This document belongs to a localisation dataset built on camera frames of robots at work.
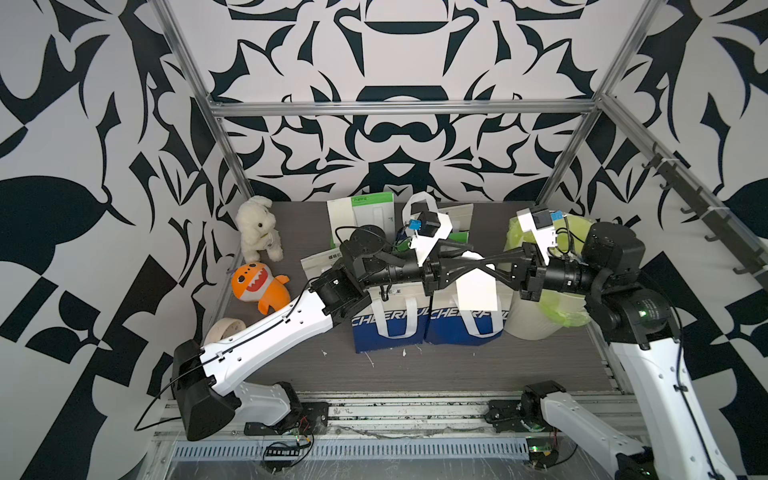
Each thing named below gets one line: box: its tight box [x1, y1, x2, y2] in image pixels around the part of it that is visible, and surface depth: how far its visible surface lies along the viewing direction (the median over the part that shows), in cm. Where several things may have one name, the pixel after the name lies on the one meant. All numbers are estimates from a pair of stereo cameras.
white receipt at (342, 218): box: [327, 197, 357, 245], surface depth 89 cm
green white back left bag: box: [327, 192, 396, 250], surface depth 91 cm
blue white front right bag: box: [424, 281, 512, 345], surface depth 76 cm
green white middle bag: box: [394, 224, 453, 259], surface depth 47 cm
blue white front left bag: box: [352, 282, 430, 353], surface depth 75 cm
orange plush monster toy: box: [231, 262, 291, 316], surface depth 91 cm
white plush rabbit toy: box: [235, 195, 283, 263], surface depth 94 cm
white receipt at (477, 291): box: [456, 268, 498, 311], surface depth 55 cm
